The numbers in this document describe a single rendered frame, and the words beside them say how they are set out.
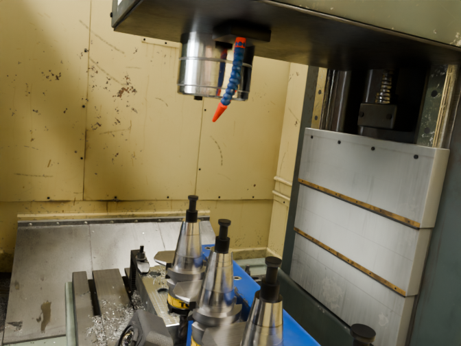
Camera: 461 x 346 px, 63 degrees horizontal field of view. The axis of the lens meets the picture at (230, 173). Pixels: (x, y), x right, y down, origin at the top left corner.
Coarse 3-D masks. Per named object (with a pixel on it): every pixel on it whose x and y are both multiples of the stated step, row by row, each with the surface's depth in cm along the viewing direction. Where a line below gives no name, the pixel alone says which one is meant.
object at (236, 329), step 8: (208, 328) 41; (216, 328) 41; (224, 328) 42; (232, 328) 42; (240, 328) 42; (208, 336) 40; (216, 336) 40; (224, 336) 40; (232, 336) 40; (240, 336) 40; (208, 344) 39; (216, 344) 39; (224, 344) 39; (232, 344) 39
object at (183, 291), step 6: (180, 282) 51; (186, 282) 51; (192, 282) 51; (198, 282) 52; (174, 288) 50; (180, 288) 49; (186, 288) 50; (192, 288) 50; (198, 288) 50; (174, 294) 48; (180, 294) 48; (186, 294) 48; (192, 294) 48; (180, 300) 48; (186, 300) 47
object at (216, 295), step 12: (216, 252) 43; (228, 252) 43; (216, 264) 43; (228, 264) 43; (204, 276) 44; (216, 276) 43; (228, 276) 43; (204, 288) 43; (216, 288) 43; (228, 288) 43; (204, 300) 43; (216, 300) 43; (228, 300) 43; (216, 312) 43
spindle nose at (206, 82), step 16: (192, 32) 74; (192, 48) 74; (208, 48) 73; (224, 48) 73; (192, 64) 74; (208, 64) 73; (224, 64) 73; (176, 80) 80; (192, 80) 75; (208, 80) 74; (224, 80) 74; (240, 80) 76; (208, 96) 75; (240, 96) 77
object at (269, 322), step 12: (264, 300) 33; (276, 300) 33; (252, 312) 34; (264, 312) 33; (276, 312) 33; (252, 324) 33; (264, 324) 33; (276, 324) 33; (252, 336) 33; (264, 336) 33; (276, 336) 33
